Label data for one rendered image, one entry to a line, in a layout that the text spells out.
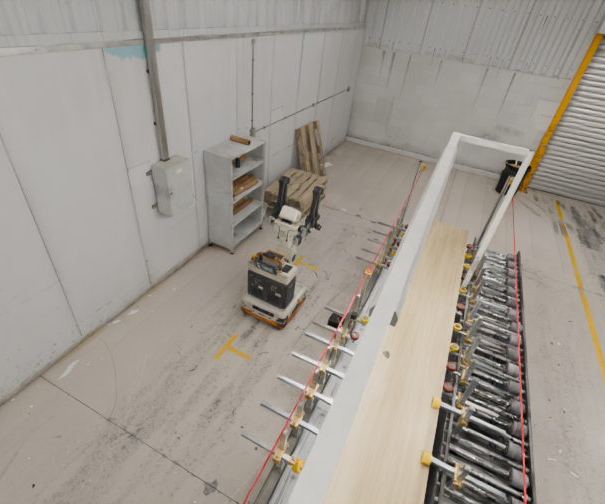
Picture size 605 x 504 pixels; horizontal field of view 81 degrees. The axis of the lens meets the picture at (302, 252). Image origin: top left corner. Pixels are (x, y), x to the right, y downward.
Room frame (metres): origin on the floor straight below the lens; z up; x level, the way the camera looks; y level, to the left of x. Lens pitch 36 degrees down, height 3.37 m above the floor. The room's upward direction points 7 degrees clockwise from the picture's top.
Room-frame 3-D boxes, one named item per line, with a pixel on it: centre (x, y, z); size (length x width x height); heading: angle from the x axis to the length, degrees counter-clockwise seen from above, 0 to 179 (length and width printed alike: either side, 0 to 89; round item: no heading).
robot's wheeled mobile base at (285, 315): (3.29, 0.27, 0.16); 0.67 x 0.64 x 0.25; 158
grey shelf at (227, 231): (4.78, 1.10, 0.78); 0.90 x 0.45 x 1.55; 159
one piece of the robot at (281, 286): (3.21, 0.31, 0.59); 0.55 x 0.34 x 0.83; 68
